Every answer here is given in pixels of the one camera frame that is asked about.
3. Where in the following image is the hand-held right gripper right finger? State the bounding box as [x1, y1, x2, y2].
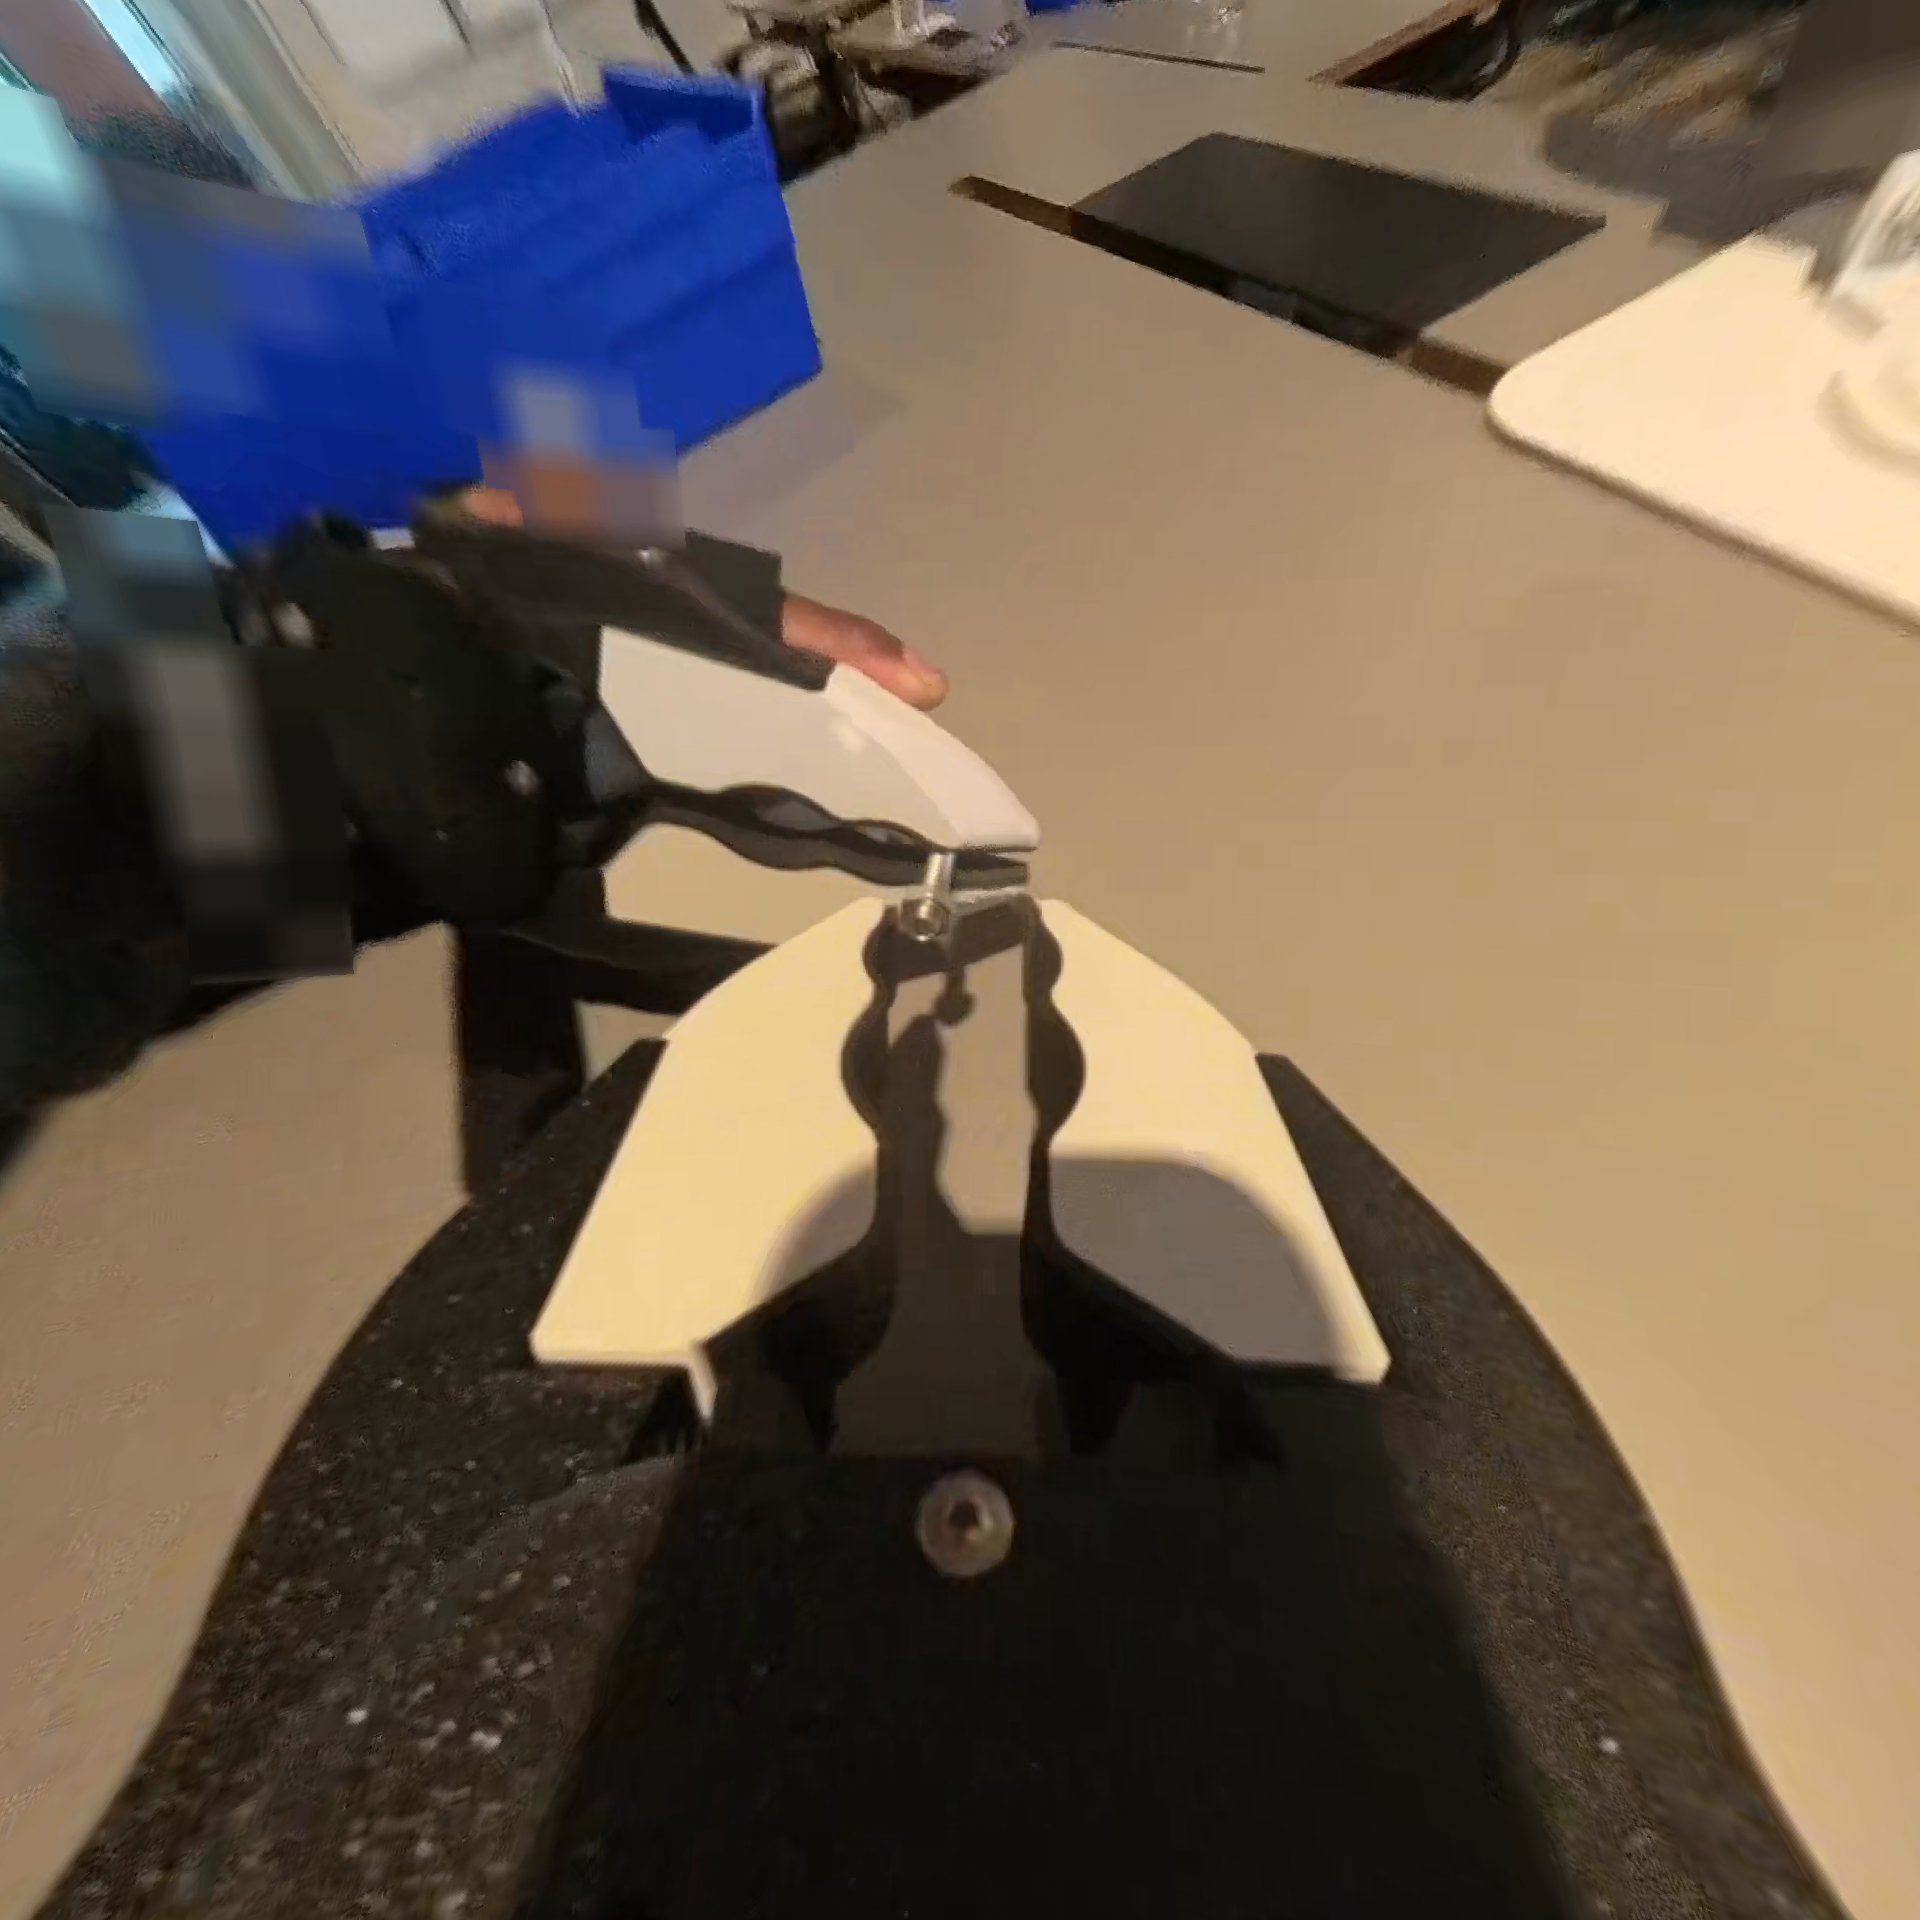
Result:
[1024, 895, 1391, 1384]

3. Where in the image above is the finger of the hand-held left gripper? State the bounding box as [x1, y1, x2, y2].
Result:
[596, 625, 1039, 859]
[645, 809, 1039, 921]

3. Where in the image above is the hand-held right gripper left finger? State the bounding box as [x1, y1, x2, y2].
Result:
[528, 895, 902, 1423]

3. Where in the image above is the person's left forearm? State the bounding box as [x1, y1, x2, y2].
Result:
[0, 496, 466, 1157]

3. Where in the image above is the person's left hand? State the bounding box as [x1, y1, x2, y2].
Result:
[780, 592, 954, 712]

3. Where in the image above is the blue plastic bin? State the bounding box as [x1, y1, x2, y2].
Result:
[195, 66, 828, 549]

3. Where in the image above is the black desk mat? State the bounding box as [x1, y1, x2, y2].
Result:
[1077, 131, 1606, 354]

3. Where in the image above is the white sign stand base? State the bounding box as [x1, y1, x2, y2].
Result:
[1488, 239, 1920, 623]

